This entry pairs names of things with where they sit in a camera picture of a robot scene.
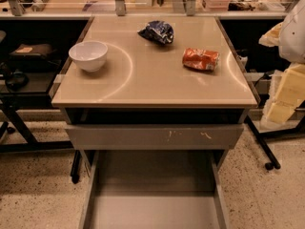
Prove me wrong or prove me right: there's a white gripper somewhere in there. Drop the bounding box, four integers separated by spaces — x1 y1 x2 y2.
258 22 305 129

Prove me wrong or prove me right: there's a crushed red coke can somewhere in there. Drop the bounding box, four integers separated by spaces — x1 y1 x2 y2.
182 48 219 72

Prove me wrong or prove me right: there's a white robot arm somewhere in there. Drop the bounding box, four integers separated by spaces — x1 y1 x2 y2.
258 0 305 129

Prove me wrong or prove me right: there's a grey drawer cabinet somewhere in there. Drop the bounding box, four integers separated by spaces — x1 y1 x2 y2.
51 14 261 229

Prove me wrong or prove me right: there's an open grey middle drawer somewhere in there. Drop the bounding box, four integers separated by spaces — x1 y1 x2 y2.
77 151 231 229

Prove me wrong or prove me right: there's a closed grey top drawer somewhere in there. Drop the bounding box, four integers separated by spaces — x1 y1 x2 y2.
66 124 243 151

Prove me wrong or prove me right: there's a black table leg with casters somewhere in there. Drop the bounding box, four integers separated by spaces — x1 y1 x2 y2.
245 115 281 171

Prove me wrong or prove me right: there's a crumpled blue chip bag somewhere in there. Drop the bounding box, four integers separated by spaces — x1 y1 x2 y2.
137 20 174 45

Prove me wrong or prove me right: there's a white ceramic bowl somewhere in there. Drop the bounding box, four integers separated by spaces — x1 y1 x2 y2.
69 41 109 72

